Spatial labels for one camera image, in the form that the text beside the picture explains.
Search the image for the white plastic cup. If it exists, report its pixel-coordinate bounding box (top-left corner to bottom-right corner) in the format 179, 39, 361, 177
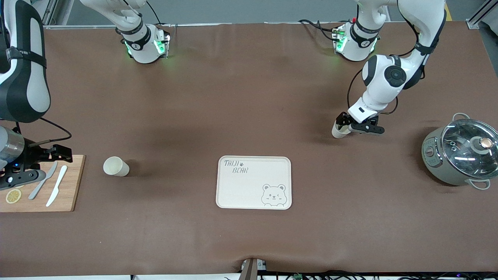
103, 156, 130, 177
331, 121, 351, 139

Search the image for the beige bear print tray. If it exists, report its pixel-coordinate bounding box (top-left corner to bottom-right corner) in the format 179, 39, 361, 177
216, 156, 292, 210

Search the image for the grey plastic knife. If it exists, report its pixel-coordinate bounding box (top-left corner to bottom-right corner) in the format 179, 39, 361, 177
28, 161, 58, 200

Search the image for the white plastic knife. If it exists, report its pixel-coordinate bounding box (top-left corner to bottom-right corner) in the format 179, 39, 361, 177
46, 165, 68, 207

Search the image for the bamboo cutting board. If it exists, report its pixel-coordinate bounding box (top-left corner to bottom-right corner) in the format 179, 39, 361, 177
0, 154, 86, 213

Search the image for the metal base connector plate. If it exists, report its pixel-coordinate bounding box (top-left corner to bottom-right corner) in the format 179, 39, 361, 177
155, 33, 171, 60
333, 24, 347, 53

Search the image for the grey electric cooking pot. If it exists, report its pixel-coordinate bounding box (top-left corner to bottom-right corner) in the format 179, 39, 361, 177
421, 113, 493, 191

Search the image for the glass pot lid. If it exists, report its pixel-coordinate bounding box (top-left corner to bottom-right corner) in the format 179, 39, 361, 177
441, 119, 498, 180

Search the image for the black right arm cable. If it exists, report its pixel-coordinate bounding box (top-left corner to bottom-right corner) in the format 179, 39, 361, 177
16, 117, 73, 148

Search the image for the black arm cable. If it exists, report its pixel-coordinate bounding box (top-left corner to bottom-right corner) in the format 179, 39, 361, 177
16, 117, 73, 148
346, 68, 399, 115

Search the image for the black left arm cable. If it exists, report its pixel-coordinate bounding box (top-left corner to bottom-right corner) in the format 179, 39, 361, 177
346, 68, 399, 115

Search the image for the black cable on table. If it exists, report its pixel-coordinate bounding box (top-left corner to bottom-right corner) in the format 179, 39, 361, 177
298, 19, 336, 42

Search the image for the aluminium frame profile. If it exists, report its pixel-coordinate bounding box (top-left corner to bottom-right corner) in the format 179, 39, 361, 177
41, 0, 74, 28
466, 0, 498, 30

